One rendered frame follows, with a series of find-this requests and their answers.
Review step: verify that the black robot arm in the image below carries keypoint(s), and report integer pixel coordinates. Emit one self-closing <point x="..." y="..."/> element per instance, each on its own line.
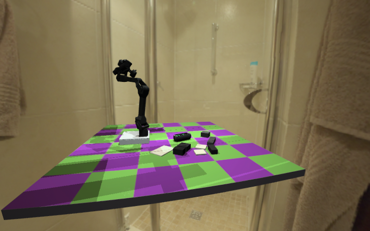
<point x="143" y="90"/>

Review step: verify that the dark grey controller unit with green rocker switches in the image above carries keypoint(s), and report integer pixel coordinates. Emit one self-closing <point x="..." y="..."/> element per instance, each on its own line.
<point x="181" y="137"/>

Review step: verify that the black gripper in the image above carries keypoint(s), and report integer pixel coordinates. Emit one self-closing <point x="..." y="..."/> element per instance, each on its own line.
<point x="132" y="72"/>

